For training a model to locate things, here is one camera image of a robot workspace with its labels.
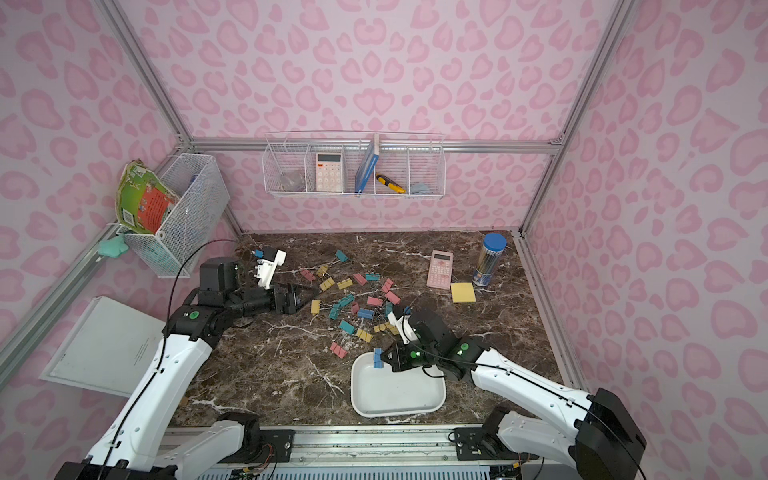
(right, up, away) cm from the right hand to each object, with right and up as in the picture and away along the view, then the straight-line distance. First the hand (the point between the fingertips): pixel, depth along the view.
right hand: (380, 358), depth 75 cm
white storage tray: (-1, -11, +7) cm, 13 cm away
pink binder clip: (-13, -2, +14) cm, 19 cm away
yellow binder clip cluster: (+1, +4, +17) cm, 17 cm away
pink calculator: (+20, +20, +32) cm, 43 cm away
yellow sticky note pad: (+27, +13, +27) cm, 40 cm away
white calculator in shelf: (-17, +52, +21) cm, 59 cm away
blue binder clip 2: (-6, +7, +22) cm, 23 cm away
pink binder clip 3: (+2, +12, +26) cm, 29 cm away
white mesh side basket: (-50, +26, -2) cm, 56 cm away
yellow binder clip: (-14, +16, +29) cm, 36 cm away
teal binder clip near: (-11, +3, +18) cm, 22 cm away
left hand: (-18, +18, -4) cm, 26 cm away
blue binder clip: (-1, -2, +2) cm, 3 cm away
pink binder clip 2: (-26, +19, +29) cm, 44 cm away
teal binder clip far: (-17, +25, +38) cm, 48 cm away
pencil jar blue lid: (+33, +28, +16) cm, 46 cm away
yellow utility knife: (+2, +49, +23) cm, 54 cm away
